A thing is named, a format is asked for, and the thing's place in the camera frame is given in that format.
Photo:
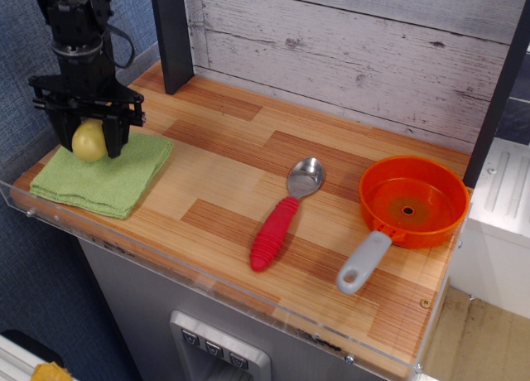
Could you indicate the clear acrylic table guard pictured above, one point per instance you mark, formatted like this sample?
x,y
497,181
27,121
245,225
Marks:
x,y
232,153

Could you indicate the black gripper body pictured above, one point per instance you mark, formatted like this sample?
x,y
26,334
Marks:
x,y
87,85

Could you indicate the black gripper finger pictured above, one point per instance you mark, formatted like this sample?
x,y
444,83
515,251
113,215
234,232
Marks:
x,y
65,122
116,132

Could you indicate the yellow object at corner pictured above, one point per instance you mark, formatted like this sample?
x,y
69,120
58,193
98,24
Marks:
x,y
50,372

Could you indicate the spoon with red handle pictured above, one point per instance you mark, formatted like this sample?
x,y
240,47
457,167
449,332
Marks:
x,y
304,179

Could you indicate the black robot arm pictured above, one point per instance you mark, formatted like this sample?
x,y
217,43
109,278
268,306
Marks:
x,y
77,23

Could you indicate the grey toy fridge front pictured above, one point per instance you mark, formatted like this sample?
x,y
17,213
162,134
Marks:
x,y
142,299

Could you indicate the orange pot with grey handle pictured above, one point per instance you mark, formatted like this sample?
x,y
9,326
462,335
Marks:
x,y
410,202

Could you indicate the white side counter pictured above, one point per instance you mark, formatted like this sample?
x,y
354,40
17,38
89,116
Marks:
x,y
491,262

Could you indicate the yellow potato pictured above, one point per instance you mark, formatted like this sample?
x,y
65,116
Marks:
x,y
88,141

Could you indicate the dark right post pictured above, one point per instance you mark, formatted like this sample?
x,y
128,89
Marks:
x,y
504,86

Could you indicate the green folded towel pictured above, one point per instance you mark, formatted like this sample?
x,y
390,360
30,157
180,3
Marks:
x,y
109,187

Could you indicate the silver dispenser button panel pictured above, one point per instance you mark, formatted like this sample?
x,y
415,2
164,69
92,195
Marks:
x,y
207,353

